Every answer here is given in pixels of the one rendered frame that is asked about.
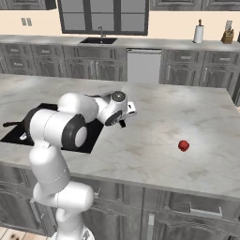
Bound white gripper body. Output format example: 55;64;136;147
120;109;139;122

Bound black hob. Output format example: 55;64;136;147
0;102;106;155

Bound white dishwasher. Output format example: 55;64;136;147
126;47;163;84

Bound black sink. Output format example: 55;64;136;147
79;37;119;45

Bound grey base cupboards run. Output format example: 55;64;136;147
0;42;128;83
158;48;240;107

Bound grey tap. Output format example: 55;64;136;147
97;25;106;40

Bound grey island drawer front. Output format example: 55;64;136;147
168;190;240;221

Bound grey island cupboard door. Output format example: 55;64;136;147
0;186;57;237
82;200;143;240
152;211;240;240

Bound dark framed window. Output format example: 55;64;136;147
56;0;150;37

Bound white paper towel roll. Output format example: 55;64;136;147
192;19;205;44

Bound black frying pan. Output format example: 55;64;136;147
2;119;32;143

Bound wooden knife block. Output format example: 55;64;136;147
220;20;235;45

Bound silver drawer handle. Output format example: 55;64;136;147
93;186;103;200
187;201;224;219

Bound silver cupboard door handle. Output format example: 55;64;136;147
146;213;156;240
29;198;45;225

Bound grey wall cupboards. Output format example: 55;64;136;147
149;0;240;12
0;0;57;11

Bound grey wall socket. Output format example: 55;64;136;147
21;17;33;27

